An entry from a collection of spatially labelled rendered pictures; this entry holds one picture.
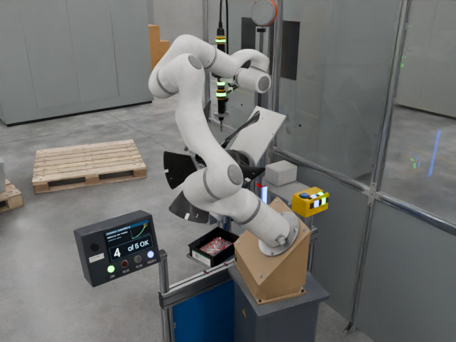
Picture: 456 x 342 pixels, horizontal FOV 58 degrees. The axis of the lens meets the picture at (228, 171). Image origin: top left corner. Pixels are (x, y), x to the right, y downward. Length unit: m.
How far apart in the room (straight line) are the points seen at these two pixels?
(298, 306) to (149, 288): 1.73
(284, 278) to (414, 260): 0.97
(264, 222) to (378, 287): 1.27
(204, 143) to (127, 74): 6.51
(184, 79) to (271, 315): 0.89
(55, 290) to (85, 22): 5.06
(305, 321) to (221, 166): 0.75
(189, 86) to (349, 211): 1.47
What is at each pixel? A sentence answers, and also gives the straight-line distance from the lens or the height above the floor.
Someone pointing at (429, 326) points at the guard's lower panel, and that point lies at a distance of 2.53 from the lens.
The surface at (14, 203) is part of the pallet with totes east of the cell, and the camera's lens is 4.61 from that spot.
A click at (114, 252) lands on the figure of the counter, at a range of 1.51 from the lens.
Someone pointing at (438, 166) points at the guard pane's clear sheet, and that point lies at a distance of 2.15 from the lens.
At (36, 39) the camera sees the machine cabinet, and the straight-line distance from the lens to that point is 7.28.
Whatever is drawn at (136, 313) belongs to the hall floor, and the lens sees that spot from 3.01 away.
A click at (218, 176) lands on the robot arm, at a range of 1.30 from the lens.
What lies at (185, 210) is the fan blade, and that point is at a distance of 2.13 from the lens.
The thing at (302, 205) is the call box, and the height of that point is 1.04.
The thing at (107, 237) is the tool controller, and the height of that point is 1.23.
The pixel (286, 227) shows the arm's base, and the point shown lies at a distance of 1.54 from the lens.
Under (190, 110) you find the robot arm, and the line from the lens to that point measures 1.37.
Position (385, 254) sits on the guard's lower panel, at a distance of 2.48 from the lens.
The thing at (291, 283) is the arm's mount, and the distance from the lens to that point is 1.62.
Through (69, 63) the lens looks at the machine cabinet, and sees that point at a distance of 7.44.
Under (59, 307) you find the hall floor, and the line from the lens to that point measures 3.21.
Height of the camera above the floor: 2.01
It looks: 24 degrees down
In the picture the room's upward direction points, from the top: straight up
